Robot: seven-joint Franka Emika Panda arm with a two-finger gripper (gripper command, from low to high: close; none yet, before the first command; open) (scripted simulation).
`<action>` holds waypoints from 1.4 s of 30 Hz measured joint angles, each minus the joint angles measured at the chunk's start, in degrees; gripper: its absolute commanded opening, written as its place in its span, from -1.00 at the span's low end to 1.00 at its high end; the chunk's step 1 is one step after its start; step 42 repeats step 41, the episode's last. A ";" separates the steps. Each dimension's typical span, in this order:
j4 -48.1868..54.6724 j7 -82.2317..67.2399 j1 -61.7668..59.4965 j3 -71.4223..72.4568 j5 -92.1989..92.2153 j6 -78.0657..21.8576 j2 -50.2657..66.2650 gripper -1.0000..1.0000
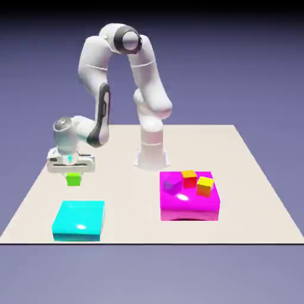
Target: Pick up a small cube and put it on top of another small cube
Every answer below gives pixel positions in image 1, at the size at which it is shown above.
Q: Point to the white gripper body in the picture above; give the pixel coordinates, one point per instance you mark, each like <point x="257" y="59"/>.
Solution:
<point x="71" y="166"/>

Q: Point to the small green cube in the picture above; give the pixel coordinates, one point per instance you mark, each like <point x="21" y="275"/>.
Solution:
<point x="73" y="179"/>

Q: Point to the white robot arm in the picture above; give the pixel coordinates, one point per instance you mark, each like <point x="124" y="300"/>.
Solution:
<point x="144" y="71"/>

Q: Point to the small purple cube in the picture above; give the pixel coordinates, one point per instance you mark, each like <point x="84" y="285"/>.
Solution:
<point x="172" y="186"/>

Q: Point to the small red cube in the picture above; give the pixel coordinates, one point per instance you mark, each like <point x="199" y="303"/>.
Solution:
<point x="189" y="179"/>

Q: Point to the small yellow cube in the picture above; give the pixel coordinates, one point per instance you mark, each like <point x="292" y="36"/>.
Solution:
<point x="204" y="187"/>

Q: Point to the large cyan box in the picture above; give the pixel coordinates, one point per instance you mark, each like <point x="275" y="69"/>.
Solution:
<point x="79" y="218"/>

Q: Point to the large magenta box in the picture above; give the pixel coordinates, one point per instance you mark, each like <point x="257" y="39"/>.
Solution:
<point x="187" y="204"/>

